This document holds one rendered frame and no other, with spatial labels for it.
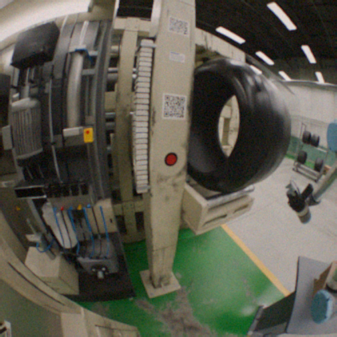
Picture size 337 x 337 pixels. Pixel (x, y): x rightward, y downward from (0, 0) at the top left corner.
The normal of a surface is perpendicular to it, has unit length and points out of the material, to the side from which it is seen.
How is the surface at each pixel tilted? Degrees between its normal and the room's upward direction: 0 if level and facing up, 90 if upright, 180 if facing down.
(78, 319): 0
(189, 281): 0
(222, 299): 0
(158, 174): 90
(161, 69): 90
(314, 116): 90
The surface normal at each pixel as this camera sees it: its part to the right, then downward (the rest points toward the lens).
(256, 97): -0.32, 0.07
